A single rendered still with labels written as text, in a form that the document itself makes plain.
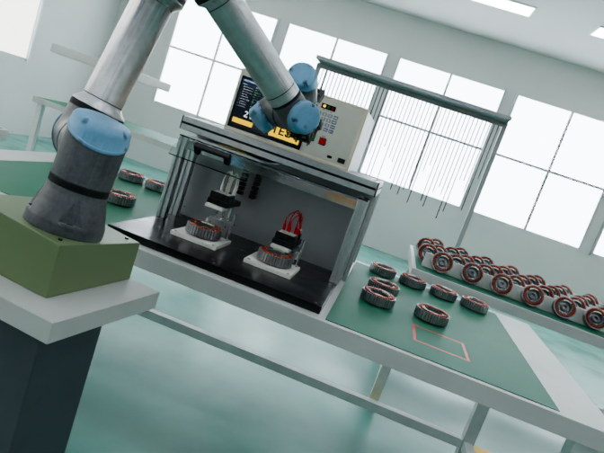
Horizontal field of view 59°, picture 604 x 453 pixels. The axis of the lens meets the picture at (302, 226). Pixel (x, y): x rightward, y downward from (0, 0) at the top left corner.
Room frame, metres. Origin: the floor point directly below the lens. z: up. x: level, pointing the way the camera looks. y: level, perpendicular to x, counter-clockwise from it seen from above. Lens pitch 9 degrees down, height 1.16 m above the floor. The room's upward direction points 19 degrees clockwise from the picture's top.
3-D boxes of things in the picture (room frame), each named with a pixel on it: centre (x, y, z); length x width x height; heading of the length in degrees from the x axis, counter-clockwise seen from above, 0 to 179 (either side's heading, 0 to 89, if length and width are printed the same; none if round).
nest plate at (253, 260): (1.62, 0.05, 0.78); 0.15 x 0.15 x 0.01; 82
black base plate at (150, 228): (1.65, 0.16, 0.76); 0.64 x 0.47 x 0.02; 82
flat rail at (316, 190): (1.73, 0.15, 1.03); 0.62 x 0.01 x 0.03; 82
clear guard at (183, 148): (1.66, 0.28, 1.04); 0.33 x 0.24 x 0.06; 172
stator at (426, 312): (1.71, -0.49, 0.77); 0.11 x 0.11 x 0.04
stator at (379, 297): (1.69, -0.31, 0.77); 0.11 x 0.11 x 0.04
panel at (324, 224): (1.89, 0.13, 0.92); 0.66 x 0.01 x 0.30; 82
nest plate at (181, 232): (1.65, 0.29, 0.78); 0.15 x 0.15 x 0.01; 82
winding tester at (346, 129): (1.95, 0.11, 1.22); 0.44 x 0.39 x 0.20; 82
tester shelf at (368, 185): (1.95, 0.12, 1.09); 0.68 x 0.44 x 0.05; 82
